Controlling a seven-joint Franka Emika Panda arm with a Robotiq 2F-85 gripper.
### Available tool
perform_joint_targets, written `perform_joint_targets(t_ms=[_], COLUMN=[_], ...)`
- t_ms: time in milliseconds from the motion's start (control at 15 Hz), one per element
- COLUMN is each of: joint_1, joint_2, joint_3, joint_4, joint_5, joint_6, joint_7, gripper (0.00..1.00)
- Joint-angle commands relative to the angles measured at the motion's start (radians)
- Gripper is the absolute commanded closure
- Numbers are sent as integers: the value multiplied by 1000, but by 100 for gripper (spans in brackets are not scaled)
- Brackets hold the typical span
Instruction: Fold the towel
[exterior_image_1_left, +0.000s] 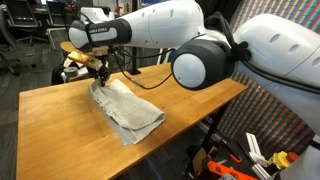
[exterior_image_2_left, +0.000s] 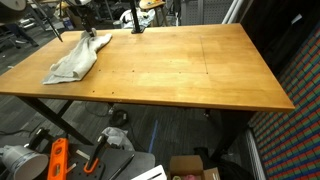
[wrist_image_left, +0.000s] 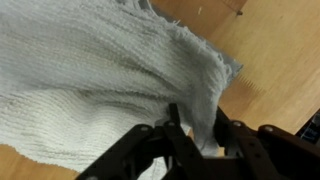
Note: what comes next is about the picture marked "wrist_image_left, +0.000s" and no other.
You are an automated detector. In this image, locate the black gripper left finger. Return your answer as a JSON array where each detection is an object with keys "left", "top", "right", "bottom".
[{"left": 75, "top": 103, "right": 215, "bottom": 180}]

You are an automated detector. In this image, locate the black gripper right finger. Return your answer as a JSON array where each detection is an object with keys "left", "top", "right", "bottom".
[{"left": 212, "top": 105, "right": 320, "bottom": 180}]

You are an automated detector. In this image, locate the white woven towel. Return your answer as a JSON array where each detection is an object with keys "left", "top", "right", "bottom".
[{"left": 0, "top": 0, "right": 234, "bottom": 180}]

